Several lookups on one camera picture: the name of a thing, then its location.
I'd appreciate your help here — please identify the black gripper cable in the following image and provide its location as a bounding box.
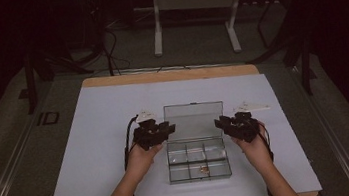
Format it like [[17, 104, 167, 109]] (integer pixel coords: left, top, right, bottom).
[[67, 114, 149, 196], [255, 120, 280, 196]]

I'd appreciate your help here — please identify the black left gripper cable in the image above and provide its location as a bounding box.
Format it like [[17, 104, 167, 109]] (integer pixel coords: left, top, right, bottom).
[[67, 114, 149, 196]]

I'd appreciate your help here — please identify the person's right hand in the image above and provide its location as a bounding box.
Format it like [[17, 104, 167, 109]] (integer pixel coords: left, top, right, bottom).
[[229, 121, 275, 176]]

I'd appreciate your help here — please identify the white metal desk frame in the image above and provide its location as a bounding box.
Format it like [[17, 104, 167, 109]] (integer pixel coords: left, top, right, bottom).
[[132, 0, 253, 65]]

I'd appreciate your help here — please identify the black tripod stand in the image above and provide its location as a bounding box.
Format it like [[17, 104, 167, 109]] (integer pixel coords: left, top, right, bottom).
[[239, 0, 319, 104], [12, 37, 99, 117]]

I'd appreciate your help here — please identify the black floor cable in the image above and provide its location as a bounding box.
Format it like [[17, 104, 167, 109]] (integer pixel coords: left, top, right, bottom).
[[99, 22, 133, 78]]

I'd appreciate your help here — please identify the clear plastic compartment box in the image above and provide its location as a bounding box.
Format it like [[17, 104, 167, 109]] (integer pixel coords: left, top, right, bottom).
[[159, 98, 234, 186]]

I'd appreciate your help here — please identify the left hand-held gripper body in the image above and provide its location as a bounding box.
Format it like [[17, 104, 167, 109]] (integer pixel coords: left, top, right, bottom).
[[129, 107, 167, 153]]

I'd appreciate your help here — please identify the pale table mat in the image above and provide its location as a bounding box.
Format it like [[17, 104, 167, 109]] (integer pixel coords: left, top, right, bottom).
[[32, 59, 324, 196]]

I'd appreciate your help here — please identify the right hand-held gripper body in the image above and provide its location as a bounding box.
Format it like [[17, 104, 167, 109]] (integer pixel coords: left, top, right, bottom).
[[223, 98, 275, 147]]

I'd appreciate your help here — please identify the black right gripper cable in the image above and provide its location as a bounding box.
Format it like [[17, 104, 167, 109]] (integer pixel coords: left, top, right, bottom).
[[255, 120, 280, 196]]

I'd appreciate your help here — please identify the person's left hand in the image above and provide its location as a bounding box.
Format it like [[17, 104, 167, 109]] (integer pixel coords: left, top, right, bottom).
[[122, 140, 168, 185]]

